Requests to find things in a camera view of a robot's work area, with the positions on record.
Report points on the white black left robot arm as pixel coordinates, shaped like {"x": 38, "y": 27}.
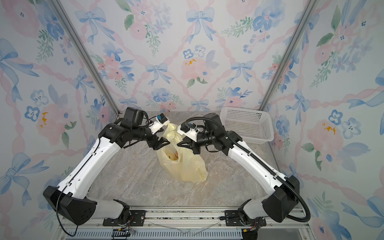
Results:
{"x": 69, "y": 198}

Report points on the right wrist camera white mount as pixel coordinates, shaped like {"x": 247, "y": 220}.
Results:
{"x": 188, "y": 130}

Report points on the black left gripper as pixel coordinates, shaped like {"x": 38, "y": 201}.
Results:
{"x": 154, "y": 143}

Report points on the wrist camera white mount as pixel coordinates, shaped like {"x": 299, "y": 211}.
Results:
{"x": 159, "y": 122}
{"x": 188, "y": 130}

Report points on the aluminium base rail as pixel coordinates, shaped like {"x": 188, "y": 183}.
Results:
{"x": 184, "y": 223}

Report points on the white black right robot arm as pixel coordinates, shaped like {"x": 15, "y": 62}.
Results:
{"x": 282, "y": 192}

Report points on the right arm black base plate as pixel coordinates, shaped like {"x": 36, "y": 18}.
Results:
{"x": 233, "y": 218}

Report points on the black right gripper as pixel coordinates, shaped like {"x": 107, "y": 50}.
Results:
{"x": 193, "y": 145}

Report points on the left aluminium corner post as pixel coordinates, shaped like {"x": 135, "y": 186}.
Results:
{"x": 64, "y": 19}

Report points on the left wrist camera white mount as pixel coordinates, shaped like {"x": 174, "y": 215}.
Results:
{"x": 159, "y": 122}

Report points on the aluminium corner post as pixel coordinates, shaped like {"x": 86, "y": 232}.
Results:
{"x": 64, "y": 19}
{"x": 291, "y": 47}

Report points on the right aluminium corner post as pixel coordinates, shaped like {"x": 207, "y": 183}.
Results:
{"x": 291, "y": 47}

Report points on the yellow plastic bag orange print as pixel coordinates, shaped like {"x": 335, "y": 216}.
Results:
{"x": 180, "y": 162}

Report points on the white perforated plastic basket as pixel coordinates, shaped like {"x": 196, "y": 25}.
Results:
{"x": 255, "y": 127}

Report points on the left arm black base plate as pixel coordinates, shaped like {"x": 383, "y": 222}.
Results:
{"x": 131, "y": 218}

